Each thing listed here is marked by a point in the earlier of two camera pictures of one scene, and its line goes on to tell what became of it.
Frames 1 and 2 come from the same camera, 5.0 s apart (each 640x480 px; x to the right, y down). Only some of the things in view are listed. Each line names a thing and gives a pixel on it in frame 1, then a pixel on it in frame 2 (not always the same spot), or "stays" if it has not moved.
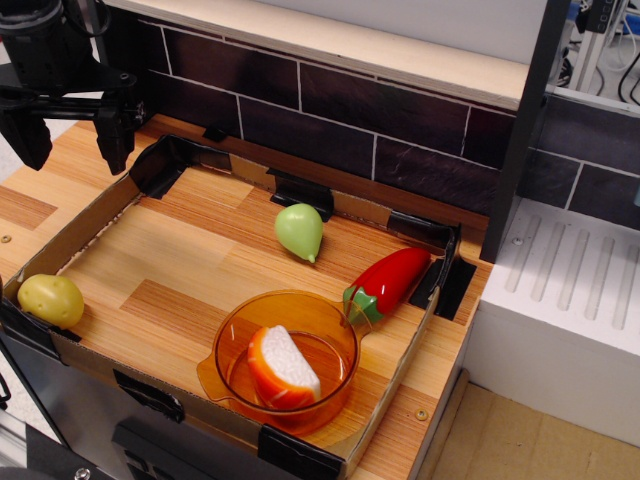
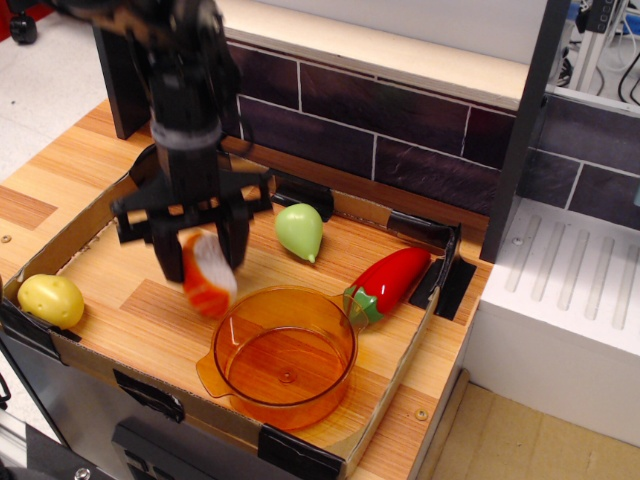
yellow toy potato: x=51 y=299 stays
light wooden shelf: x=431 y=66 stays
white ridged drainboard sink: x=559 y=316 stays
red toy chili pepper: x=387 y=286 stays
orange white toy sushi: x=280 y=371 to x=210 y=281
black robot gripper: x=59 y=76 to x=182 y=181
